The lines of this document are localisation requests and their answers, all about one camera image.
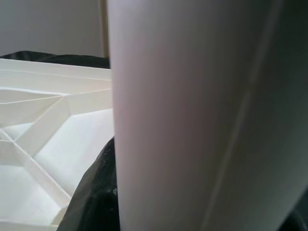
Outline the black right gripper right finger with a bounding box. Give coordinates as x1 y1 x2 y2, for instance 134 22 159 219
281 202 308 231

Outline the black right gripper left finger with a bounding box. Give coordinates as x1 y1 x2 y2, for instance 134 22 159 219
57 136 121 231

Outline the white plastic children table top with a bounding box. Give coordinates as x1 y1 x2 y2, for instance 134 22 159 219
0 58 116 231

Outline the white plastic table leg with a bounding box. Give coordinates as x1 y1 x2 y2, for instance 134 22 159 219
105 0 308 231

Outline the black cloth table cover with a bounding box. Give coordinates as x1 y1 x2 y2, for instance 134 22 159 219
0 50 112 70

